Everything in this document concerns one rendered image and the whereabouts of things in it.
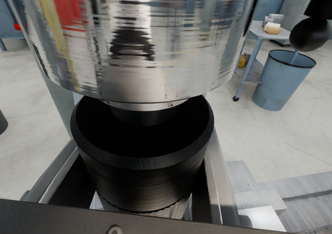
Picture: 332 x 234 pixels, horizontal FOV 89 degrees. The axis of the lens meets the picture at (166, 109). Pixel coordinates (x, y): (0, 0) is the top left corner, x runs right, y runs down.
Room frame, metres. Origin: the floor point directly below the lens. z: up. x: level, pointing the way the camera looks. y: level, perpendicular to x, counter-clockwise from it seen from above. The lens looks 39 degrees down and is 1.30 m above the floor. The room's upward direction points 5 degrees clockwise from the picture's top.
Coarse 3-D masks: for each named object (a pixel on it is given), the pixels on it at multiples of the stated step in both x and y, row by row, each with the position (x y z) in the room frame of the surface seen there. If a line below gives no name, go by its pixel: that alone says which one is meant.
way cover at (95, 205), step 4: (76, 96) 0.35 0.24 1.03; (80, 96) 0.35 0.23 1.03; (76, 100) 0.34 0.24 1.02; (96, 192) 0.19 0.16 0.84; (96, 196) 0.18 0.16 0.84; (92, 200) 0.17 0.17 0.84; (96, 200) 0.18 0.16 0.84; (92, 204) 0.17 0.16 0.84; (96, 204) 0.17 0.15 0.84; (100, 204) 0.17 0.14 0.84; (92, 208) 0.16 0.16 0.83; (96, 208) 0.16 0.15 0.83
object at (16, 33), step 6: (6, 6) 3.48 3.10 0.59; (12, 18) 3.48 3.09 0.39; (18, 24) 3.33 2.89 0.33; (12, 30) 3.28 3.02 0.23; (18, 30) 3.31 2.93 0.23; (0, 36) 2.93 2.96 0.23; (6, 36) 2.95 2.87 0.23; (12, 36) 2.97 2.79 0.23; (18, 36) 2.99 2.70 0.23; (0, 42) 2.85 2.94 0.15
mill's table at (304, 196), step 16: (304, 176) 0.25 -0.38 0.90; (320, 176) 0.25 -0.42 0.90; (288, 192) 0.20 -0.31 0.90; (304, 192) 0.21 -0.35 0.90; (320, 192) 0.21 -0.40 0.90; (288, 208) 0.17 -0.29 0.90; (304, 208) 0.17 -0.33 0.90; (320, 208) 0.17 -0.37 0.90; (288, 224) 0.13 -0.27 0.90; (304, 224) 0.14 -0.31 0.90; (320, 224) 0.14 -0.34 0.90
